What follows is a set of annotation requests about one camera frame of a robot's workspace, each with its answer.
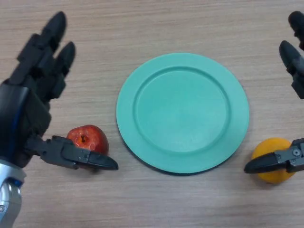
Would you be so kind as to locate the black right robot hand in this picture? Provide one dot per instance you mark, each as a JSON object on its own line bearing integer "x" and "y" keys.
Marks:
{"x": 273, "y": 161}

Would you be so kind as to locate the red apple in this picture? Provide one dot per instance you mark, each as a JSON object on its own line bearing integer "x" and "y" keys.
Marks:
{"x": 92, "y": 137}

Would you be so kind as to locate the green round plate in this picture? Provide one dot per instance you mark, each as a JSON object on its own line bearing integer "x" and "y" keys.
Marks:
{"x": 183, "y": 114}

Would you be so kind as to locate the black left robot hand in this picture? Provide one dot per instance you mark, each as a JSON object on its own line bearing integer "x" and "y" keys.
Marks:
{"x": 26, "y": 111}

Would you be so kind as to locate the orange fruit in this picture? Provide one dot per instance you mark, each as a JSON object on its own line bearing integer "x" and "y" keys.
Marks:
{"x": 268, "y": 147}

